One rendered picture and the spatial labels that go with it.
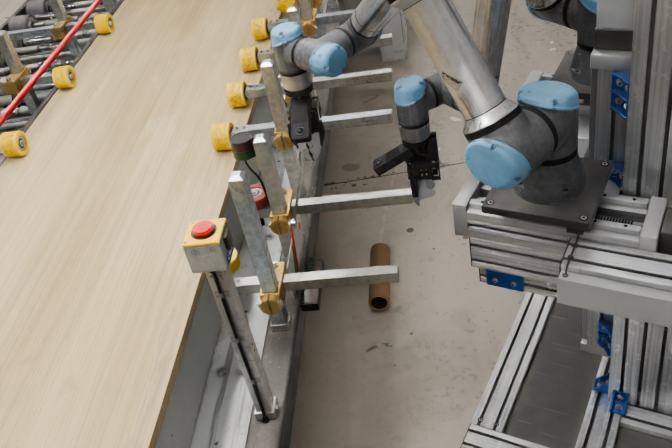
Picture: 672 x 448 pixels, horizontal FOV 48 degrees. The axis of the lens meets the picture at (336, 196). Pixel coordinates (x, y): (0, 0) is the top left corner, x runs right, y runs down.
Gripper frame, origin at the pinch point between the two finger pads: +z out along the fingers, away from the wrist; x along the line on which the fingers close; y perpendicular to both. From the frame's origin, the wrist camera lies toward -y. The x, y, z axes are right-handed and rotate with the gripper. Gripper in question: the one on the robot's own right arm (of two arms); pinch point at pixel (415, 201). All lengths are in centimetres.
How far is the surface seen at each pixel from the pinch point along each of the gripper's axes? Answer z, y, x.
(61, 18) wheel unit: -15, -144, 129
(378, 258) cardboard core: 75, -21, 64
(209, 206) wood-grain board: -7, -54, -4
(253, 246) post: -14.9, -35.8, -30.8
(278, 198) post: -9.4, -34.4, -5.8
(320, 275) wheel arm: 0.6, -23.6, -25.2
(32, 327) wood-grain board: -7, -88, -44
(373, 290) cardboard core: 75, -23, 46
